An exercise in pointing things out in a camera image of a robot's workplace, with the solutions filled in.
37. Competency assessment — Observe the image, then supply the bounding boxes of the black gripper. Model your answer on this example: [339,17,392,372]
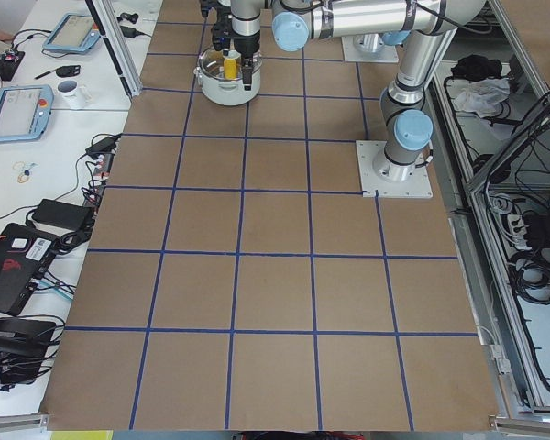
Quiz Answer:
[236,34,260,90]

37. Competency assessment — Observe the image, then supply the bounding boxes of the yellow corn cob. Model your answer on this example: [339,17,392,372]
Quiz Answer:
[223,50,238,81]

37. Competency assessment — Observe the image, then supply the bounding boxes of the glass pot lid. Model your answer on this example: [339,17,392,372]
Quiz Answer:
[195,47,243,85]

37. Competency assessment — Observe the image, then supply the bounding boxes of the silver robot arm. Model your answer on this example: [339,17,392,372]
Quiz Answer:
[270,1,483,182]
[230,0,271,91]

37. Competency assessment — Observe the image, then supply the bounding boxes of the pale green cooking pot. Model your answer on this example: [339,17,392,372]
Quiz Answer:
[194,47,262,106]

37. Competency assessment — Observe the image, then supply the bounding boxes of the far blue teach pendant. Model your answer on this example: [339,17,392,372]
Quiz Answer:
[43,13,101,54]

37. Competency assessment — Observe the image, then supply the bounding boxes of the blue teach pendant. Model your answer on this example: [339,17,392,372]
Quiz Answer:
[0,85,54,144]
[43,13,101,54]

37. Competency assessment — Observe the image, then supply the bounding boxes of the white mug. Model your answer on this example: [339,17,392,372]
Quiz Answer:
[57,80,92,110]

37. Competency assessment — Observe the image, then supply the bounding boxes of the black power adapter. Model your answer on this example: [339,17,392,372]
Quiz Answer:
[32,199,94,231]

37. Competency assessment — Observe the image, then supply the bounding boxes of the near blue teach pendant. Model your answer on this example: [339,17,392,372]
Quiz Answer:
[0,85,54,144]

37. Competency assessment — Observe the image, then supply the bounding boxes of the black laptop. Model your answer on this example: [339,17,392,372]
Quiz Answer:
[0,223,59,316]

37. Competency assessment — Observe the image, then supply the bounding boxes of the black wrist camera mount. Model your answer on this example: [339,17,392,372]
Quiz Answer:
[211,9,232,53]

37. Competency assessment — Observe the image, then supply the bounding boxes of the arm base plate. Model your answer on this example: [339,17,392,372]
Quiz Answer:
[342,34,399,64]
[356,140,433,199]

